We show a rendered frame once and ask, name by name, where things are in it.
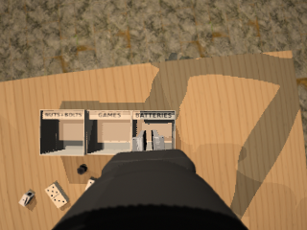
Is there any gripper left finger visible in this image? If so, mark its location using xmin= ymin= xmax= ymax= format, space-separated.
xmin=131 ymin=130 xmax=147 ymax=151

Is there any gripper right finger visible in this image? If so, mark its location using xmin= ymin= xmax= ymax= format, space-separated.
xmin=152 ymin=129 xmax=165 ymax=150

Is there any grey three-compartment bin rack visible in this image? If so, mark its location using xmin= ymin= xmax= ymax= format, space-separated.
xmin=39 ymin=110 xmax=176 ymax=156

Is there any white domino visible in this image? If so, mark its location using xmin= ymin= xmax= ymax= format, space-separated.
xmin=45 ymin=182 xmax=69 ymax=208
xmin=85 ymin=178 xmax=96 ymax=189

